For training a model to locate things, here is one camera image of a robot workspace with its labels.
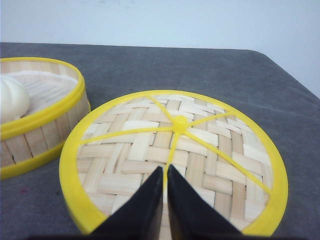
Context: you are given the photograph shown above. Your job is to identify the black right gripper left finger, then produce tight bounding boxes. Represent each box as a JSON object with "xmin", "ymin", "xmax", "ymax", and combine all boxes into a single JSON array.
[{"xmin": 91, "ymin": 166, "xmax": 164, "ymax": 240}]

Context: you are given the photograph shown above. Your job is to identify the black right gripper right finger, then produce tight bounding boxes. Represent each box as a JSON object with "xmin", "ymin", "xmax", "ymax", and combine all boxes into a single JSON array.
[{"xmin": 166, "ymin": 164, "xmax": 251, "ymax": 240}]

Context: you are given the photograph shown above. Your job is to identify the woven bamboo steamer lid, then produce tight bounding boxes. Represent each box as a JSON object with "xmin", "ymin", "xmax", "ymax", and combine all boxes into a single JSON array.
[{"xmin": 59, "ymin": 90, "xmax": 288, "ymax": 236}]

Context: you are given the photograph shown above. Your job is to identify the bamboo steamer basket yellow rims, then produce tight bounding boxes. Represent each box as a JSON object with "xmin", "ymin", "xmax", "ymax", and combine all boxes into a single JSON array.
[{"xmin": 0, "ymin": 57, "xmax": 91, "ymax": 180}]

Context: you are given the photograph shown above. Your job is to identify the white steamer liner cloth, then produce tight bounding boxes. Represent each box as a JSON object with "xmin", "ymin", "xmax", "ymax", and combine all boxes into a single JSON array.
[{"xmin": 5, "ymin": 70, "xmax": 78, "ymax": 116}]

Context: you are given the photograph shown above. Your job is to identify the white steamed bun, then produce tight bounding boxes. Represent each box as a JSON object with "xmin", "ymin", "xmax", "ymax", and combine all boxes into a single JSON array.
[{"xmin": 0, "ymin": 75, "xmax": 30, "ymax": 123}]

